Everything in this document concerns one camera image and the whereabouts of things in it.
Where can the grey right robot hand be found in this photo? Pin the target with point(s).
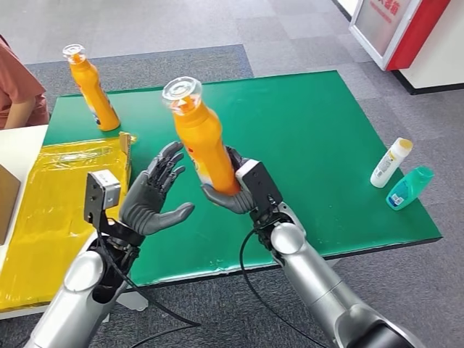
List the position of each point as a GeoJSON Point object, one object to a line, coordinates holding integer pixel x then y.
{"type": "Point", "coordinates": [232, 202]}

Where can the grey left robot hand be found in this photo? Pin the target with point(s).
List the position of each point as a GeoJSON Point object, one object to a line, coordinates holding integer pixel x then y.
{"type": "Point", "coordinates": [145, 201]}

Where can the orange detergent bottle clear cap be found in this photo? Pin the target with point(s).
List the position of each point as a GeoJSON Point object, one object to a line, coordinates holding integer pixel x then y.
{"type": "Point", "coordinates": [204, 144]}
{"type": "Point", "coordinates": [92, 91]}

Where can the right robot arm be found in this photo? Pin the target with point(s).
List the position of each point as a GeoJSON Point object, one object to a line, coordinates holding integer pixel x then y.
{"type": "Point", "coordinates": [308, 269]}

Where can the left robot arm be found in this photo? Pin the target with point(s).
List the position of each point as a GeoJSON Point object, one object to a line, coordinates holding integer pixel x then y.
{"type": "Point", "coordinates": [81, 281]}

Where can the white bottle yellow cap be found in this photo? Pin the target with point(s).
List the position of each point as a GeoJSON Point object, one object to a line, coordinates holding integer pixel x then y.
{"type": "Point", "coordinates": [389, 163]}

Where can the teal transparent bottle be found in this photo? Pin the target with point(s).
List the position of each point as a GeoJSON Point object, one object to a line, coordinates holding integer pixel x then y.
{"type": "Point", "coordinates": [410, 188]}

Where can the green table mat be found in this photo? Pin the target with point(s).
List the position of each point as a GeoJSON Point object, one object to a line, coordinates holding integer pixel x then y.
{"type": "Point", "coordinates": [290, 158]}

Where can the yellow taped cardboard box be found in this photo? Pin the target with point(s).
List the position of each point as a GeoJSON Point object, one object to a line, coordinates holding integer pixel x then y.
{"type": "Point", "coordinates": [58, 221]}

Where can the brown cardboard piece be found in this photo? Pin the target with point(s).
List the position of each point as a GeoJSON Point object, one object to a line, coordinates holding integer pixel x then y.
{"type": "Point", "coordinates": [7, 201]}

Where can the person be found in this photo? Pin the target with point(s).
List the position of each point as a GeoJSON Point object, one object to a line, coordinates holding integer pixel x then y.
{"type": "Point", "coordinates": [16, 86]}

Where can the red white display stand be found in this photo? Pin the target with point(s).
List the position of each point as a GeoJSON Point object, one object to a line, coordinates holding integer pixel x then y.
{"type": "Point", "coordinates": [416, 33]}

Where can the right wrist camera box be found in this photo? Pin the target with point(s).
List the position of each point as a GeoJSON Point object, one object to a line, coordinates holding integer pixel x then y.
{"type": "Point", "coordinates": [262, 185]}

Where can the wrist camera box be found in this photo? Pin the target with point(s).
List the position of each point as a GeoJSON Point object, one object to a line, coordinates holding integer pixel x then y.
{"type": "Point", "coordinates": [102, 189]}
{"type": "Point", "coordinates": [262, 185]}

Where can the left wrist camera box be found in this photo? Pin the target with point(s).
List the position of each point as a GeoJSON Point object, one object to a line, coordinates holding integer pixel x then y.
{"type": "Point", "coordinates": [102, 189]}

